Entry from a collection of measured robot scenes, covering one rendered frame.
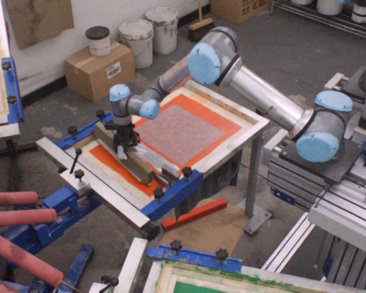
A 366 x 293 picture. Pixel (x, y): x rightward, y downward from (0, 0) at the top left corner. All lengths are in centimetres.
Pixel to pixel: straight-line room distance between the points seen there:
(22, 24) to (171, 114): 184
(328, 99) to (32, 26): 276
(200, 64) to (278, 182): 63
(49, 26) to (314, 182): 277
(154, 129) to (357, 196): 100
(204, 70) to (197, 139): 78
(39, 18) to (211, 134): 212
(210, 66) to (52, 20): 266
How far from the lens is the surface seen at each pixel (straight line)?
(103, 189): 186
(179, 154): 210
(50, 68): 419
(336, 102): 156
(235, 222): 304
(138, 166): 192
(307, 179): 175
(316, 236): 281
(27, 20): 384
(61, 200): 186
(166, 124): 225
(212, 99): 238
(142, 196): 193
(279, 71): 444
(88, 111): 400
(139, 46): 430
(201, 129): 222
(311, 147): 146
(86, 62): 406
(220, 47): 145
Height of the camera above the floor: 238
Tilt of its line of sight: 42 degrees down
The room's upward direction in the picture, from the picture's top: 2 degrees counter-clockwise
